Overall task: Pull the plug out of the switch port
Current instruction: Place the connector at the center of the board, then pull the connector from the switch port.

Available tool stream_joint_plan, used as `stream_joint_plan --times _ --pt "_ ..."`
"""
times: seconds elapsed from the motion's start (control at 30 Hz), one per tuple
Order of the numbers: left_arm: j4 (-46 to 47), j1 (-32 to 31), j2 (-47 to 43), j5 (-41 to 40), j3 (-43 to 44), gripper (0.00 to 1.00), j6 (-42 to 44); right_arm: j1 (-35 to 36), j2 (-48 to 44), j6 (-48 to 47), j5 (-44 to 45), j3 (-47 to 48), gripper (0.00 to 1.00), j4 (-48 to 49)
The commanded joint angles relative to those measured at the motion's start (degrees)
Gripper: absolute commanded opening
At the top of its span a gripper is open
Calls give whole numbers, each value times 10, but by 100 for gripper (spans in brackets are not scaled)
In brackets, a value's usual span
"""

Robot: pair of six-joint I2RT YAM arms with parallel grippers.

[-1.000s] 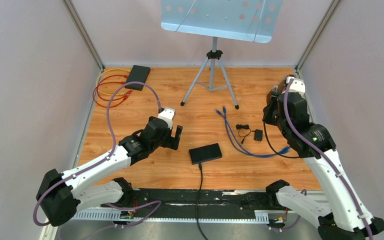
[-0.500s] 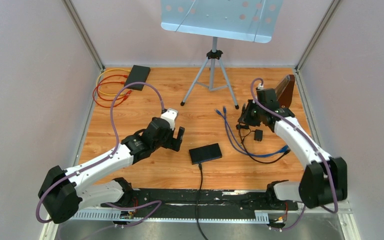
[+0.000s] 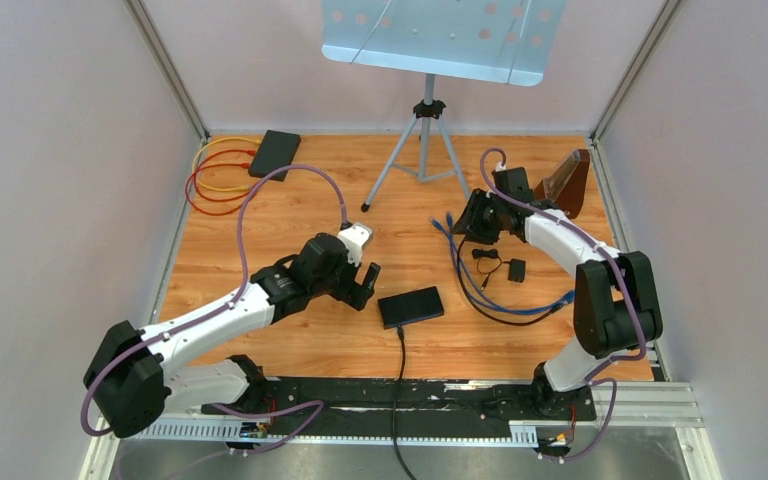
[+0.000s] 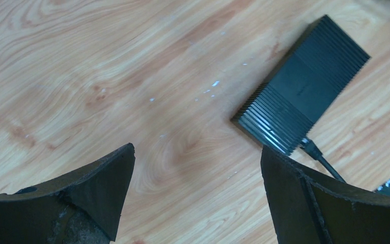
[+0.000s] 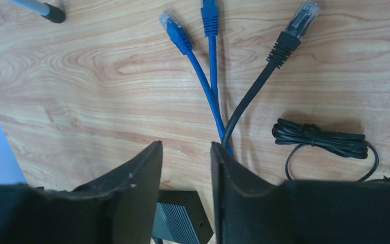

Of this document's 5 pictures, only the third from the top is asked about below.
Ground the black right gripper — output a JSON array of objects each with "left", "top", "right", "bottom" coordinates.
[{"left": 451, "top": 189, "right": 508, "bottom": 245}]

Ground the black network switch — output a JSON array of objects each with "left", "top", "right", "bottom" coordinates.
[{"left": 378, "top": 286, "right": 445, "bottom": 329}]

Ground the black power adapter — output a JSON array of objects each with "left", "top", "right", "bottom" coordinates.
[{"left": 471, "top": 248, "right": 526, "bottom": 291}]

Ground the black ethernet cable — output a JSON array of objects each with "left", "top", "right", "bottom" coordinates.
[
  {"left": 455, "top": 235, "right": 567, "bottom": 328},
  {"left": 390, "top": 325, "right": 420, "bottom": 480}
]

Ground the black spare switch box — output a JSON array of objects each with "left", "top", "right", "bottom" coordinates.
[{"left": 248, "top": 130, "right": 302, "bottom": 179}]

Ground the yellow ethernet cable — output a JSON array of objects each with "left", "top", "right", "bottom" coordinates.
[{"left": 191, "top": 135, "right": 263, "bottom": 194}]

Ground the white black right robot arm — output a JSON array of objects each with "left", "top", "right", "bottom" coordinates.
[{"left": 447, "top": 167, "right": 663, "bottom": 418}]

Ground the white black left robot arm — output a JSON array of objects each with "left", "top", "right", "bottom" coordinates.
[{"left": 82, "top": 223, "right": 380, "bottom": 438}]

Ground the brown wooden metronome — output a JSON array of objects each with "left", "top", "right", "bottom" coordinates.
[{"left": 534, "top": 149, "right": 591, "bottom": 219}]

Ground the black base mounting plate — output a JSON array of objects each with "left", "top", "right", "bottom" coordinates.
[{"left": 229, "top": 377, "right": 596, "bottom": 439}]

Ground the light blue music stand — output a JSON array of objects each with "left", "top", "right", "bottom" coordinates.
[{"left": 320, "top": 0, "right": 567, "bottom": 211}]

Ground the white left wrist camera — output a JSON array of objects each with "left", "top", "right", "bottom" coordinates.
[{"left": 337, "top": 222, "right": 373, "bottom": 266}]

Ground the aluminium frame rail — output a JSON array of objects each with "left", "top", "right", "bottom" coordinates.
[{"left": 107, "top": 362, "right": 720, "bottom": 479}]

